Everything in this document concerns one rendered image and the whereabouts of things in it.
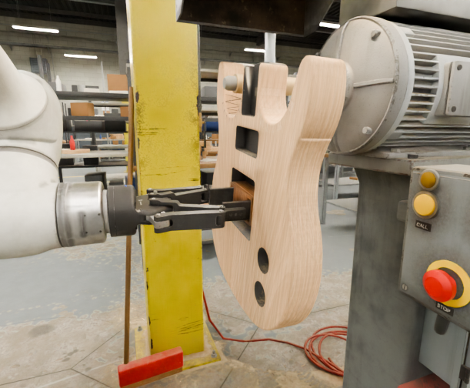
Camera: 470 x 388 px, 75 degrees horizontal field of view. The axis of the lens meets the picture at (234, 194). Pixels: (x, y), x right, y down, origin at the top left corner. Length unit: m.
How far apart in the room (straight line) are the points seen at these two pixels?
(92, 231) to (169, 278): 1.14
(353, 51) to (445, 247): 0.36
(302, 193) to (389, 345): 0.57
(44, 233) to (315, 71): 0.37
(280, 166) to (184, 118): 1.06
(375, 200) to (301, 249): 0.45
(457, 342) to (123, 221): 0.67
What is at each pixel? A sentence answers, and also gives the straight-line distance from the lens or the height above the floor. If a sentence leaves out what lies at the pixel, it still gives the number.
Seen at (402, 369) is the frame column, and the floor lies 0.64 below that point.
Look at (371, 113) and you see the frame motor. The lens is 0.59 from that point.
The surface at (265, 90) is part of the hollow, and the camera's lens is 0.46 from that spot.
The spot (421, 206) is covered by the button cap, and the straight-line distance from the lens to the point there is 0.50.
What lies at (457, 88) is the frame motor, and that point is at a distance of 0.66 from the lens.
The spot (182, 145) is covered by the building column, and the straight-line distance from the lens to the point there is 1.42.
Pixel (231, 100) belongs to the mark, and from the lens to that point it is 0.60.
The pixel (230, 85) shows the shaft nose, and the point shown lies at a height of 1.25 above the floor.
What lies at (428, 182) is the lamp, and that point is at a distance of 0.49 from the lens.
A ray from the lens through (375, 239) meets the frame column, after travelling 0.82.
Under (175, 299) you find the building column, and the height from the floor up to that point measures 0.36.
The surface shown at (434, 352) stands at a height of 0.71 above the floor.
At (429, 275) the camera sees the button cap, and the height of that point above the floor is 0.99.
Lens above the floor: 1.17
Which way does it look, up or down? 12 degrees down
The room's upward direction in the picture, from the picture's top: straight up
